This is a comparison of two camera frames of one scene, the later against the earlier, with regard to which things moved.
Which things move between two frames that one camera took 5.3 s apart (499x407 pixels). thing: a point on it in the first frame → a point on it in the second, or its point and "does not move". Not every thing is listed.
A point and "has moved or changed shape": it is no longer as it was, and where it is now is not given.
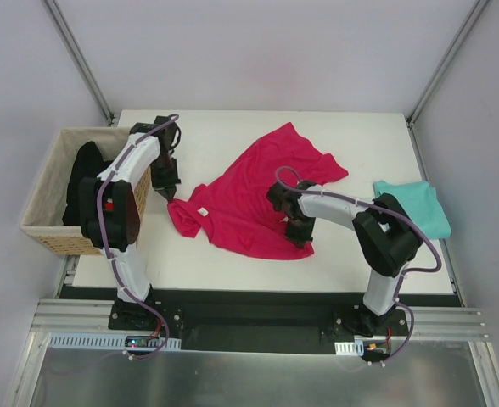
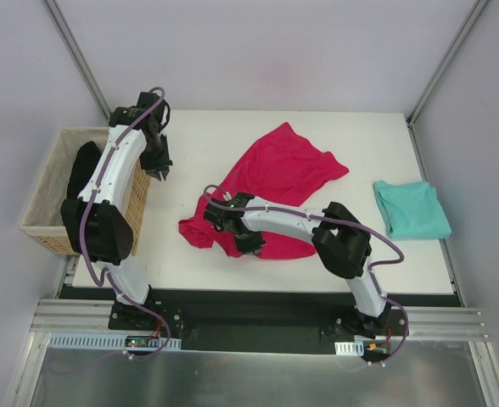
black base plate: x=258 y=319 does not move
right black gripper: x=299 y=234 → x=249 y=242
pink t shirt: x=230 y=207 has moved or changed shape
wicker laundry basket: x=42 y=222 does not move
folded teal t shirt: x=420 y=202 does not move
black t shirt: x=87 y=162 does not move
